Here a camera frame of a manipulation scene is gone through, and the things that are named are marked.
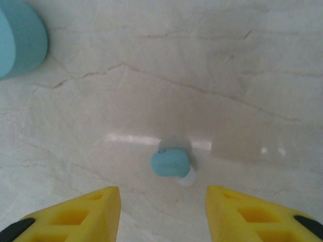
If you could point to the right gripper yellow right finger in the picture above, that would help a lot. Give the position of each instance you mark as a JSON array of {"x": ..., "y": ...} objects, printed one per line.
[{"x": 252, "y": 221}]

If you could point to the light blue earbud charging case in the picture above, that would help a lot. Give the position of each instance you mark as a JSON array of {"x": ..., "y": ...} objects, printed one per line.
[{"x": 22, "y": 37}]

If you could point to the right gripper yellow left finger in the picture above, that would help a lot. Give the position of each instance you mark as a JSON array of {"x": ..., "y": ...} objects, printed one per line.
[{"x": 63, "y": 221}]

